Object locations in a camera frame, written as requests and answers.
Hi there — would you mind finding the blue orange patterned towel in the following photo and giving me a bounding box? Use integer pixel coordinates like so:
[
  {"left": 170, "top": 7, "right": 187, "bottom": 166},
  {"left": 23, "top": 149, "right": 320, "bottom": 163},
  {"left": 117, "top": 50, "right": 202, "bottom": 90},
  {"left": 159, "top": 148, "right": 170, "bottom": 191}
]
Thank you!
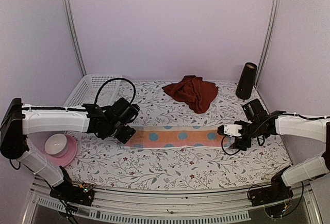
[{"left": 123, "top": 126, "right": 234, "bottom": 149}]

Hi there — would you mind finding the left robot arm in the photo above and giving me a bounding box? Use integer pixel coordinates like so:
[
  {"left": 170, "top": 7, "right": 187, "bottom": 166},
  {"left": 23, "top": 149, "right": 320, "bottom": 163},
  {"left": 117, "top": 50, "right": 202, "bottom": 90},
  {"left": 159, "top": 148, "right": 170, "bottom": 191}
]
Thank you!
[{"left": 1, "top": 98, "right": 140, "bottom": 200}]

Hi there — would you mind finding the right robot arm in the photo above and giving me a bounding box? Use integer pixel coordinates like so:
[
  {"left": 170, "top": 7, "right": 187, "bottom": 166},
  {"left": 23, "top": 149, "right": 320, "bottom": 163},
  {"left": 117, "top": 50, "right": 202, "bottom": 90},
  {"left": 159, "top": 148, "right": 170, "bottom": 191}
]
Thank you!
[{"left": 223, "top": 99, "right": 329, "bottom": 201}]

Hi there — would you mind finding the white plastic basket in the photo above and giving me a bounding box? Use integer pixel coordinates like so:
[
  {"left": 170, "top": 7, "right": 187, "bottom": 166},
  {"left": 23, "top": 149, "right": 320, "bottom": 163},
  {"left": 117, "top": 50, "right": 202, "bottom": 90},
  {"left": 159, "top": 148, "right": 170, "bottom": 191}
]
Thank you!
[{"left": 64, "top": 74, "right": 122, "bottom": 107}]

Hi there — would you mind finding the floral tablecloth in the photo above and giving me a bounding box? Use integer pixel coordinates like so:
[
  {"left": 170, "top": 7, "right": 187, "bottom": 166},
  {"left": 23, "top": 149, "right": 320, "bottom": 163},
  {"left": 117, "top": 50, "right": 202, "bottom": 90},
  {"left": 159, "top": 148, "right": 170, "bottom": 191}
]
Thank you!
[{"left": 67, "top": 81, "right": 291, "bottom": 191}]

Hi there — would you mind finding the pink plate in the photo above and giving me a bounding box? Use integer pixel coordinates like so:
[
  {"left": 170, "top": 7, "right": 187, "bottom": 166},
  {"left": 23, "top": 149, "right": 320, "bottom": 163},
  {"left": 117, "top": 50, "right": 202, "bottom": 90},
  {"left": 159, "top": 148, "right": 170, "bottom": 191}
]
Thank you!
[{"left": 42, "top": 134, "right": 77, "bottom": 167}]

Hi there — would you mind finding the black cylinder cup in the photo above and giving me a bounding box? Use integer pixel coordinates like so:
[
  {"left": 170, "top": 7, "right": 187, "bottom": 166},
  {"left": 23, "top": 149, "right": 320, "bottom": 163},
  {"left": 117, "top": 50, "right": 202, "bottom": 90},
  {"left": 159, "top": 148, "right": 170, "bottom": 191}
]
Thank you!
[{"left": 236, "top": 62, "right": 257, "bottom": 100}]

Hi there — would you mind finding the dark red towel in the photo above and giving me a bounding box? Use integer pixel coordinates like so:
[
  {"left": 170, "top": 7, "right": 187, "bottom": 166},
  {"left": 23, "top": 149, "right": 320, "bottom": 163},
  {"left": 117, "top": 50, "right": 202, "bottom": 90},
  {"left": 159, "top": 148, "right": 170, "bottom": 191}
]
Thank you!
[{"left": 162, "top": 75, "right": 218, "bottom": 114}]

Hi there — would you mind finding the white bowl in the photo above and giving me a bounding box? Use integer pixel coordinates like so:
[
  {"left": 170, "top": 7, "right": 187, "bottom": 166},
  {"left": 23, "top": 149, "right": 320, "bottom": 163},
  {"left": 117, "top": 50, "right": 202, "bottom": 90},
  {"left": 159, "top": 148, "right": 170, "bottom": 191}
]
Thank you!
[{"left": 44, "top": 134, "right": 68, "bottom": 157}]

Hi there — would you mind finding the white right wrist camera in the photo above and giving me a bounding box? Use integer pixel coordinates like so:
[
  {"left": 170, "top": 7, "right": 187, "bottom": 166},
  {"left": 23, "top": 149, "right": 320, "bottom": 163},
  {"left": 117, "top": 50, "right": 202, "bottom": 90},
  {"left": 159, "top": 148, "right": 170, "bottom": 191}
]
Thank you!
[{"left": 217, "top": 124, "right": 243, "bottom": 137}]

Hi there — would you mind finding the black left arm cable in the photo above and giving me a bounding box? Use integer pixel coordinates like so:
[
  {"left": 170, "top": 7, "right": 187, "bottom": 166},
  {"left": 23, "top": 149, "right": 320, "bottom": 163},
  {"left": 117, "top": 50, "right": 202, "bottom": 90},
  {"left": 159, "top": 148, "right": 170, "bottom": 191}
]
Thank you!
[{"left": 92, "top": 77, "right": 137, "bottom": 108}]

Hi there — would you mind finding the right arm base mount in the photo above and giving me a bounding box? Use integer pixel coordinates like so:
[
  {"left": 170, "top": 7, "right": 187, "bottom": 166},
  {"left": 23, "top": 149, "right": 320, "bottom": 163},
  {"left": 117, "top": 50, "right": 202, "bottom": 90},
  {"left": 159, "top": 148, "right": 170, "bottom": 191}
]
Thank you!
[{"left": 247, "top": 180, "right": 293, "bottom": 206}]

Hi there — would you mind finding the front aluminium rail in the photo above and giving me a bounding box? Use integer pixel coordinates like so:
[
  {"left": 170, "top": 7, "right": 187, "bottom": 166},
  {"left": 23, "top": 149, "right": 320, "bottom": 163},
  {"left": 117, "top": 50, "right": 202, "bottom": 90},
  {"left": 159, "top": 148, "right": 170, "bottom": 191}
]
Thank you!
[{"left": 22, "top": 178, "right": 324, "bottom": 223}]

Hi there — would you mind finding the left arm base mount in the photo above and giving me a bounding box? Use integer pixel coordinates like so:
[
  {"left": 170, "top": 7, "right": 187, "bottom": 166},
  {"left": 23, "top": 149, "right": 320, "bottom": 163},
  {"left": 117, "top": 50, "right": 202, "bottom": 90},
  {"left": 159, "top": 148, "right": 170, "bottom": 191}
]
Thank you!
[{"left": 49, "top": 182, "right": 95, "bottom": 206}]

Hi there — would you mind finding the left aluminium frame post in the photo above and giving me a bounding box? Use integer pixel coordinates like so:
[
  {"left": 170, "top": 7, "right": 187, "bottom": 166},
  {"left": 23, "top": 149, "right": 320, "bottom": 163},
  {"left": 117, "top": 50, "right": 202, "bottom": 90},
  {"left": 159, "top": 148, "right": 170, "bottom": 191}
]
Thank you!
[{"left": 62, "top": 0, "right": 87, "bottom": 77}]

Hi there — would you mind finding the aluminium frame post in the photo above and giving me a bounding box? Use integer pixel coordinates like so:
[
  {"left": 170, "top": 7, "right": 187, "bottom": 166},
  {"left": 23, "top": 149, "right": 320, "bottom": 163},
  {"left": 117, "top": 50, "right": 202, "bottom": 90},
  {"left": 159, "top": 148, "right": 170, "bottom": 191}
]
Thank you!
[
  {"left": 255, "top": 0, "right": 281, "bottom": 88},
  {"left": 62, "top": 0, "right": 87, "bottom": 77}
]

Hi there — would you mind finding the right aluminium frame post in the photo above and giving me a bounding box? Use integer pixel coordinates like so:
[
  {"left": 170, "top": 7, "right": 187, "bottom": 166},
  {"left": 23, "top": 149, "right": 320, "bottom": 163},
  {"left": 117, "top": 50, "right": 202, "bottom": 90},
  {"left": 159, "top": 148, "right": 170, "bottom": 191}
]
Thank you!
[{"left": 255, "top": 0, "right": 281, "bottom": 88}]

